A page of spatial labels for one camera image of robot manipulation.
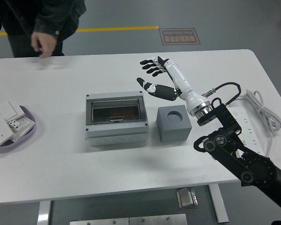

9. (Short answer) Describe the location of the purple plastic tray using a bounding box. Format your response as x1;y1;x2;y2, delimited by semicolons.
0;105;37;154

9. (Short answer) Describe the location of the white table leg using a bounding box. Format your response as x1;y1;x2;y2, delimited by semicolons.
208;184;229;223
37;201;52;225

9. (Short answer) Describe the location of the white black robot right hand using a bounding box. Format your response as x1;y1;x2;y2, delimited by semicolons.
136;55;213;117

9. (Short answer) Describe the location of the brown floor sign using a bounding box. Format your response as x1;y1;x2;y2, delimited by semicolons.
159;28;201;45

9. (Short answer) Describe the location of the person's left hand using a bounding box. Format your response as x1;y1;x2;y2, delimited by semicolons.
30;30;58;59

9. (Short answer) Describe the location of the white power strip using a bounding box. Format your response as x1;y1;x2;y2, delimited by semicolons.
227;106;266;156

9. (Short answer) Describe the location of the silver metal block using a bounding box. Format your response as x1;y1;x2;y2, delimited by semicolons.
176;187;199;209

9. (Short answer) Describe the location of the small white socket insert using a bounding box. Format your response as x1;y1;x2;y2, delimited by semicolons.
6;119;21;133

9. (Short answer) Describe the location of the white power cord with plug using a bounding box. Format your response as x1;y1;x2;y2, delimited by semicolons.
229;89;281;158

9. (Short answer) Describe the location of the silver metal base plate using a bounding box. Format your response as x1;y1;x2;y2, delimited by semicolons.
69;213;188;225

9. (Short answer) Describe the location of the white wall switch panel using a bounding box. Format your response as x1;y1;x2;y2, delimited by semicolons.
0;100;26;122

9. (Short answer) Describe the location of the yellow floor tape line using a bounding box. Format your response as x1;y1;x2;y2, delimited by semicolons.
0;25;159;37

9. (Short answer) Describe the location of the grey electrical box clear lid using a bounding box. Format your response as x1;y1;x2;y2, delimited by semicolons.
85;90;149;147

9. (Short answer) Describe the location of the white grid socket frame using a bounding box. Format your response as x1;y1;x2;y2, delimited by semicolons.
10;116;36;143

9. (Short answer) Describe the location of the person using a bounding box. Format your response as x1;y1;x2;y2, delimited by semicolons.
0;0;87;58

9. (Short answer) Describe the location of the grey cube with round hole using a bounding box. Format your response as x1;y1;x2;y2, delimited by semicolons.
156;105;192;143

